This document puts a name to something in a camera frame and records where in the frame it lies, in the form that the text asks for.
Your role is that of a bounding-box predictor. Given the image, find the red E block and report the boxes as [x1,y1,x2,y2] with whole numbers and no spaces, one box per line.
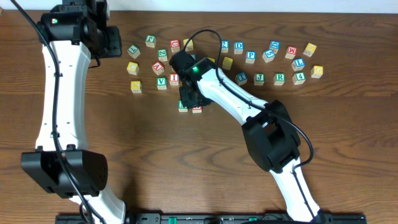
[192,106,203,113]

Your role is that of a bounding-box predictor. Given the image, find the green N block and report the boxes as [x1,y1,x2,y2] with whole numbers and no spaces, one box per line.
[178,100,188,113]

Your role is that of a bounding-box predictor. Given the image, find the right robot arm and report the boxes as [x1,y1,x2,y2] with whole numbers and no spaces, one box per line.
[169,50,325,223]

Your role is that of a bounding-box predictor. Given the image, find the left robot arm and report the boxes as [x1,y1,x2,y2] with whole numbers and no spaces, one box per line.
[21,0,127,223]

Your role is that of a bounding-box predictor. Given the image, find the red I block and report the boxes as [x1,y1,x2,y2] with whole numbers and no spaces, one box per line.
[169,73,180,86]

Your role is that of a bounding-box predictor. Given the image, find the green V block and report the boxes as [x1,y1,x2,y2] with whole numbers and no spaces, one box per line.
[156,77,167,90]

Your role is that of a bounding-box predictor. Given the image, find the red A block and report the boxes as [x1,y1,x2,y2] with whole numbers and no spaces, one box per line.
[152,61,164,75]

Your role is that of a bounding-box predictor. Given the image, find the yellow O block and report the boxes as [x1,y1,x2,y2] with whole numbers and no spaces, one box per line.
[222,57,233,70]

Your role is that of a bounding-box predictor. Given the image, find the yellow block top row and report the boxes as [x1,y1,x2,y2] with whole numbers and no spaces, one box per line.
[183,39,194,52]

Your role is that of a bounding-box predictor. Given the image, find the green Z block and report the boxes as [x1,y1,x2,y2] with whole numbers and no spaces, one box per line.
[157,49,168,62]

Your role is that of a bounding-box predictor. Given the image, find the blue T block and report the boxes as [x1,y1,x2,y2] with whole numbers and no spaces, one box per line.
[235,72,248,85]

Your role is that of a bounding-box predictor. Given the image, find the yellow K block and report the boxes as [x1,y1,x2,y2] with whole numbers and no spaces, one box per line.
[131,80,142,93]

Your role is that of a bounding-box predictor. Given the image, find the blue 2 block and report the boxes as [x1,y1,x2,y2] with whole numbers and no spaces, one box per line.
[221,40,229,53]

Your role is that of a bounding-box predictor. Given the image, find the yellow C block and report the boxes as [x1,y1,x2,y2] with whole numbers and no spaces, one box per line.
[126,62,139,75]

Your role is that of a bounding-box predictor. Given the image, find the blue d block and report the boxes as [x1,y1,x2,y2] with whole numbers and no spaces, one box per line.
[234,42,244,54]
[269,40,280,54]

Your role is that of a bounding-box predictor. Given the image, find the blue P block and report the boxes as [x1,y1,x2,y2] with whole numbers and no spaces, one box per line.
[245,50,256,64]

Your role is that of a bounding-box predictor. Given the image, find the green L block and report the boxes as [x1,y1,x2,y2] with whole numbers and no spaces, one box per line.
[127,45,141,58]

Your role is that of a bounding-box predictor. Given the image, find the blue 5 block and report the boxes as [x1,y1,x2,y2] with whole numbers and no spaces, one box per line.
[262,49,275,63]

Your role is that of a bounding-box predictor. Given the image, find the green R block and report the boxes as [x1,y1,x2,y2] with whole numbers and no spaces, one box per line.
[274,73,285,86]

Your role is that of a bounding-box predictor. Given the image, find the blue D block right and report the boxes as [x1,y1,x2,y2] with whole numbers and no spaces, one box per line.
[269,40,280,54]

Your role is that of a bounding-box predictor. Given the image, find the green 4 block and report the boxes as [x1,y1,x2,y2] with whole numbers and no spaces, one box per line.
[292,72,306,85]

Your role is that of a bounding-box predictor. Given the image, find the red M block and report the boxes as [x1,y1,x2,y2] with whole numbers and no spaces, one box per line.
[285,46,297,59]

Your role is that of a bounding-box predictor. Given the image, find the blue L block right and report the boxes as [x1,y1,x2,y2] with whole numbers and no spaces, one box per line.
[292,58,305,72]

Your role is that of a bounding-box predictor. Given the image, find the yellow block far right top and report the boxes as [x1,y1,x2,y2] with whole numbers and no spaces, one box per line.
[303,43,317,57]

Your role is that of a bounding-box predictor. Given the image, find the yellow G block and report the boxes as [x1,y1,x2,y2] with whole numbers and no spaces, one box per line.
[311,65,323,78]

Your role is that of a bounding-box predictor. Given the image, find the right black cable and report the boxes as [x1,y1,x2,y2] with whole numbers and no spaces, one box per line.
[183,29,315,218]

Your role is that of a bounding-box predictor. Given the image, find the black cable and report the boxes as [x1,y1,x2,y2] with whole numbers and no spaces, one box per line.
[11,0,106,224]
[183,29,315,218]

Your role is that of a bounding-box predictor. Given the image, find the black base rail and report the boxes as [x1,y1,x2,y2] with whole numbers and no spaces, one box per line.
[55,212,368,224]

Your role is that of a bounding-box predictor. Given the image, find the left black cable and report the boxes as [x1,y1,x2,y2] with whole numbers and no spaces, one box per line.
[11,0,106,224]

